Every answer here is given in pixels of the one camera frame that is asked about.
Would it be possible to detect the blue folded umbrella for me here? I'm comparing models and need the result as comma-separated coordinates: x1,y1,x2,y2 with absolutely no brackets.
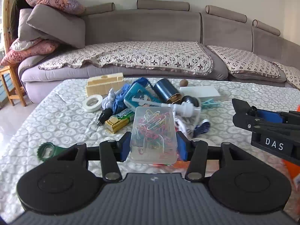
102,77,153,115

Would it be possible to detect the white spray pump bottle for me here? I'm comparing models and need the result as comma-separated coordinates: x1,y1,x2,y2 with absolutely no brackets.
132,97,201,117

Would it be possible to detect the grey sectional sofa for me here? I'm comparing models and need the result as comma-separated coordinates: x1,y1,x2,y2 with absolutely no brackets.
18,0,299,103

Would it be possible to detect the green round compact mirror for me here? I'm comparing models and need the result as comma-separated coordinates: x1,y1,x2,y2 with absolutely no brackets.
37,142,66,161

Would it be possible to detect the wooden stool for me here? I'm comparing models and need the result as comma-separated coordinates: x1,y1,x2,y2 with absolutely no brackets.
1,64,27,107

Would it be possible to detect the patterned seat cover right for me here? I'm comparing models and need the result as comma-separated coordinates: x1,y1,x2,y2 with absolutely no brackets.
273,61,300,90

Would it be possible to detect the pink floral pillow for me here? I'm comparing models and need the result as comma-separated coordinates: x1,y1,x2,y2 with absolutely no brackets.
25,0,86,15

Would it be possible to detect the pink pillow lower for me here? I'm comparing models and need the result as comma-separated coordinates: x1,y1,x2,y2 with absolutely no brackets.
1,40,60,66

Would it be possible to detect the white cable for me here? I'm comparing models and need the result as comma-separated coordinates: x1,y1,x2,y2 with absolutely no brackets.
174,115,211,139

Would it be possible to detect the leaf patterned table cloth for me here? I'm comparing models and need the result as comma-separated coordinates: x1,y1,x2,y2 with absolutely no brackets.
1,79,299,222

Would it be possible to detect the white tape roll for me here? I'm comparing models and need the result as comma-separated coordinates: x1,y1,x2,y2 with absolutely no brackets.
82,94,103,112

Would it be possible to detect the patterned seat cover middle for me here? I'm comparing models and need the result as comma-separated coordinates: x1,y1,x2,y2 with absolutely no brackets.
207,45,281,79

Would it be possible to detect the brown wooden ball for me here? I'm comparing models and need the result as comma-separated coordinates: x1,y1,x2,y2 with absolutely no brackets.
179,79,189,87

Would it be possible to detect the dark blue cylinder can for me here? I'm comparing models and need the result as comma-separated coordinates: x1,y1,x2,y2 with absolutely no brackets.
154,78,182,104

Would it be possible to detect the teal clothes peg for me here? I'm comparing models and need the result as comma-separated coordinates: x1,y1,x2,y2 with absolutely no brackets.
201,99,221,109

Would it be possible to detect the patterned seat cover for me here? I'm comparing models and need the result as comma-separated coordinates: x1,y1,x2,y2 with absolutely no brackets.
273,61,300,90
39,41,214,76
207,45,281,79

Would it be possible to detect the green doublemint gum pack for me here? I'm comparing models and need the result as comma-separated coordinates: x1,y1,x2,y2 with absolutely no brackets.
115,108,135,122

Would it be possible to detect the clear paper clip box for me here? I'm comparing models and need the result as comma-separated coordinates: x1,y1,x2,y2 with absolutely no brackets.
130,107,177,165

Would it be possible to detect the patterned seat cover left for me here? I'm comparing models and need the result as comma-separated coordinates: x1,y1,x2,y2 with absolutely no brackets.
39,41,214,76

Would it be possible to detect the orange snack packet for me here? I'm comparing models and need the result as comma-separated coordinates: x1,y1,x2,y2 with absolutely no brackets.
282,105,299,193

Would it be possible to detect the gold tin box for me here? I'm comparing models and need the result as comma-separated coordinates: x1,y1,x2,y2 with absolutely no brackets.
105,117,133,134

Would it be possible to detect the black bottle cap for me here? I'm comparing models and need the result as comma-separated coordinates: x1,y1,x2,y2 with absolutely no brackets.
97,108,113,126

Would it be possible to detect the white flat box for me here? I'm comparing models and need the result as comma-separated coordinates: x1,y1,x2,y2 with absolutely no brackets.
179,86,221,101

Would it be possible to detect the grey sofa cushion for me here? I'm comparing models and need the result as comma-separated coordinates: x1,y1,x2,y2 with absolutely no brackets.
18,5,86,48

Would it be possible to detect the cream wooden desk organizer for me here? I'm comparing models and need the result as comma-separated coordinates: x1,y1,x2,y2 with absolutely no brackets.
85,73,125,97

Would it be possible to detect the blue tissue pack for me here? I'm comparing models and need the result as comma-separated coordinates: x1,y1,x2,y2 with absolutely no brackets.
124,83,161,112

